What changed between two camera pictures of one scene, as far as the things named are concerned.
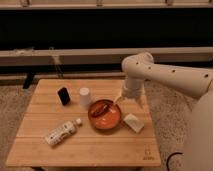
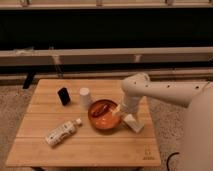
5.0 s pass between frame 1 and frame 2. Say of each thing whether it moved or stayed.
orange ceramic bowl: stayed
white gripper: moved
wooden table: stayed
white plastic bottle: stayed
